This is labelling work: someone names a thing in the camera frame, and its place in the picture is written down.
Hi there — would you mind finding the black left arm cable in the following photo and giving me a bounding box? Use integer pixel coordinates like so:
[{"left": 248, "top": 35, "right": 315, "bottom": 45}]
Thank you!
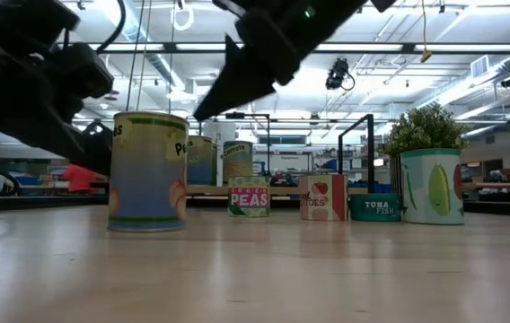
[{"left": 95, "top": 0, "right": 127, "bottom": 54}]

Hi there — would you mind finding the large white vegetable can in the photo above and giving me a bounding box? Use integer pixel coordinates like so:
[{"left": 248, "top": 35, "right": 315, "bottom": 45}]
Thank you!
[{"left": 400, "top": 148, "right": 465, "bottom": 226}]

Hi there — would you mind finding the black overhead camera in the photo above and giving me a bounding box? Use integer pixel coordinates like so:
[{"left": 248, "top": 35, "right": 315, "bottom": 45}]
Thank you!
[{"left": 325, "top": 57, "right": 356, "bottom": 92}]

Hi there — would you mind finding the teal tuna fish can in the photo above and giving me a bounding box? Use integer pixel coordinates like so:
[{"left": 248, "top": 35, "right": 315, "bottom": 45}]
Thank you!
[{"left": 348, "top": 193, "right": 403, "bottom": 223}]

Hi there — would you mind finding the white ceiling vent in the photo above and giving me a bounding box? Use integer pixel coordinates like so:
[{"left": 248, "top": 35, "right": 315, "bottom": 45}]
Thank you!
[{"left": 470, "top": 55, "right": 490, "bottom": 80}]

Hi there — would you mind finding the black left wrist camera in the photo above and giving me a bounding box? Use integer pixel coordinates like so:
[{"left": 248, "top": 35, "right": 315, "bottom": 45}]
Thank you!
[{"left": 52, "top": 42, "right": 116, "bottom": 100}]

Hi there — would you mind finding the white cylindrical tank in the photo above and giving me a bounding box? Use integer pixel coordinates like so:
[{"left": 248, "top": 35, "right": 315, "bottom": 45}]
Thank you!
[{"left": 201, "top": 121, "right": 237, "bottom": 188}]

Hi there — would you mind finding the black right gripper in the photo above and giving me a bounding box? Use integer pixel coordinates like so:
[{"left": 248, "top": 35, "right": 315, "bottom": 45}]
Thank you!
[{"left": 193, "top": 0, "right": 366, "bottom": 121}]

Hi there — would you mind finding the potted plant with striped pot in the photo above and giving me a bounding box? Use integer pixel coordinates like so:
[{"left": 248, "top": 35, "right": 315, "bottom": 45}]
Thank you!
[{"left": 382, "top": 103, "right": 468, "bottom": 196}]

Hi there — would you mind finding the white hanging ring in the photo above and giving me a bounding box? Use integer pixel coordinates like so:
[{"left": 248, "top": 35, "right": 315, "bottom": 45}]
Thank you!
[{"left": 171, "top": 3, "right": 196, "bottom": 32}]

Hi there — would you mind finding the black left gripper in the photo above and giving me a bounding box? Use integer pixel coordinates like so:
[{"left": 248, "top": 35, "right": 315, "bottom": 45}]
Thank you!
[{"left": 0, "top": 53, "right": 112, "bottom": 176}]

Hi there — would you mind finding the thin pale hanging cable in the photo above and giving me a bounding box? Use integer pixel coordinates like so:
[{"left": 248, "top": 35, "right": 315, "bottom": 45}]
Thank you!
[{"left": 135, "top": 0, "right": 153, "bottom": 113}]

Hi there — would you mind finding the yellow hanging cord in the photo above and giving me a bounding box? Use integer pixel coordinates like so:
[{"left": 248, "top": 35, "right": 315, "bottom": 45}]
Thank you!
[{"left": 419, "top": 0, "right": 434, "bottom": 64}]

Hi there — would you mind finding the tall yellow carrots can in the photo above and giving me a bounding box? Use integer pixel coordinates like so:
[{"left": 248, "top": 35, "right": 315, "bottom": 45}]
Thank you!
[{"left": 222, "top": 140, "right": 254, "bottom": 188}]

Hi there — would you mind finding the red background object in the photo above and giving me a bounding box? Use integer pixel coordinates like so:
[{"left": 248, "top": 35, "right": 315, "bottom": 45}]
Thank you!
[{"left": 61, "top": 163, "right": 100, "bottom": 195}]

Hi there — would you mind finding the diced tomatoes can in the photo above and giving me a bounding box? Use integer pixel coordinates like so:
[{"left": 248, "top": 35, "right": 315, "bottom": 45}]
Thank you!
[{"left": 299, "top": 174, "right": 349, "bottom": 223}]

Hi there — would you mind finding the thin dark hanging cable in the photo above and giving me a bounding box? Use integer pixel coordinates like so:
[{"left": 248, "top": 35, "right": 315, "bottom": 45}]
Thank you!
[{"left": 124, "top": 0, "right": 146, "bottom": 113}]

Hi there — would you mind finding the wooden background table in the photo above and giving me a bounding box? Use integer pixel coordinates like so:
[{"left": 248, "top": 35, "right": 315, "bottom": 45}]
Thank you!
[{"left": 461, "top": 181, "right": 510, "bottom": 204}]

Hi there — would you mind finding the small green peas can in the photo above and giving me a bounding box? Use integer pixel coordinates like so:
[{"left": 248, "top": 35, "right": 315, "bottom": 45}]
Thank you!
[{"left": 227, "top": 175, "right": 271, "bottom": 219}]

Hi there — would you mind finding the black overhead frame beam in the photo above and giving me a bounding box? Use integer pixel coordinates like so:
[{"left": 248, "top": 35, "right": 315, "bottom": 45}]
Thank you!
[{"left": 55, "top": 41, "right": 510, "bottom": 56}]

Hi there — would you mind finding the tall blue peaches can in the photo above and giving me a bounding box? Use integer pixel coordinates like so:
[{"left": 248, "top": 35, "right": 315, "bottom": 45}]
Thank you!
[{"left": 107, "top": 110, "right": 190, "bottom": 233}]

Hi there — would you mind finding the black frame wooden shelf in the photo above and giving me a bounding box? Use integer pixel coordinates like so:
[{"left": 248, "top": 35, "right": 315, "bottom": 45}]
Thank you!
[{"left": 186, "top": 114, "right": 376, "bottom": 212}]

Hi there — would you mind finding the tall blue peas can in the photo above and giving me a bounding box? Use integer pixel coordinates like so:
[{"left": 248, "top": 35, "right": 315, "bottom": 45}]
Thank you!
[{"left": 186, "top": 135, "right": 215, "bottom": 188}]

